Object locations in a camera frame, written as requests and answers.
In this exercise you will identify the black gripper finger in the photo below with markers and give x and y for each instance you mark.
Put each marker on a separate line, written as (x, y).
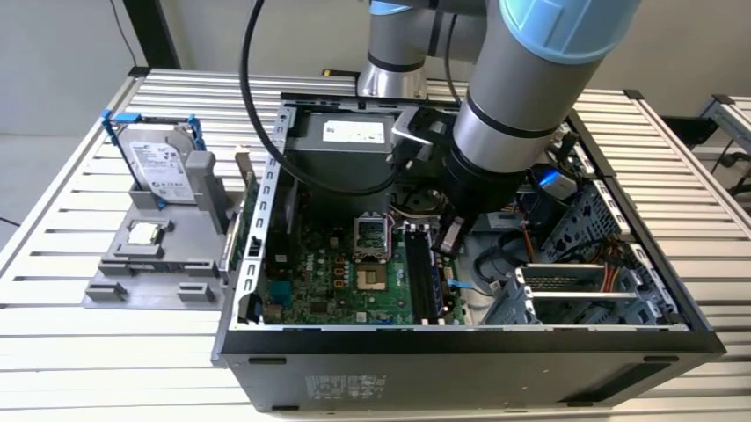
(451, 237)

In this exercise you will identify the RAM memory stick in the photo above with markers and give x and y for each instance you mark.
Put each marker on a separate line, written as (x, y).
(440, 281)
(159, 265)

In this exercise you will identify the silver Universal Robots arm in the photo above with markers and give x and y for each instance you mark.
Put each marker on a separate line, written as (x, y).
(516, 88)

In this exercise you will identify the black RAM slot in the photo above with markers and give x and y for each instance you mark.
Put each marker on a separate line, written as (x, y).
(419, 277)
(412, 277)
(425, 281)

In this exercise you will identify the CPU socket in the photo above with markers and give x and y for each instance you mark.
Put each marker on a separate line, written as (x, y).
(372, 277)

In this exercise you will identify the green motherboard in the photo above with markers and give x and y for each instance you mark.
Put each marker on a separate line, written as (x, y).
(381, 303)

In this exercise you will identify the grey power supply unit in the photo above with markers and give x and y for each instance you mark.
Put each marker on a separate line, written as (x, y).
(345, 167)

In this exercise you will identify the metal disk bay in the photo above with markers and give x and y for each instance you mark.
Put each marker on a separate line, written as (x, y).
(580, 295)

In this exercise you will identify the blue video port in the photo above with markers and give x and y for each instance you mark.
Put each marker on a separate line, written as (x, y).
(281, 294)

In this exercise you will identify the black open PC case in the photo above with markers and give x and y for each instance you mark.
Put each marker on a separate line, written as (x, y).
(411, 378)

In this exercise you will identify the green graphics card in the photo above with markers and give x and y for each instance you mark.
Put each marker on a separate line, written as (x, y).
(249, 211)

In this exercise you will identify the small yellow black plug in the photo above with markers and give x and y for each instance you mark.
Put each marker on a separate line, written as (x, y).
(340, 74)

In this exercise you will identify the grey parts rack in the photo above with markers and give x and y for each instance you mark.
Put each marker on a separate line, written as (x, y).
(188, 246)

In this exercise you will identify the adjacent aluminium slat table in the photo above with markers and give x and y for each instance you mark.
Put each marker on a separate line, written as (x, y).
(727, 114)

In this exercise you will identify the silver CPU chip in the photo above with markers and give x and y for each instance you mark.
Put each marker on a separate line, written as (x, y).
(142, 233)

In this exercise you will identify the hard disk in blue carrier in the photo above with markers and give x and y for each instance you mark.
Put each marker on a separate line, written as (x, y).
(152, 167)

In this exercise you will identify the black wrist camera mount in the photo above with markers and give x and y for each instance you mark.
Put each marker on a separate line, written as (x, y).
(425, 127)

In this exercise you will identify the black upright frame post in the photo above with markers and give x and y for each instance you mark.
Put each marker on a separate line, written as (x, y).
(152, 31)

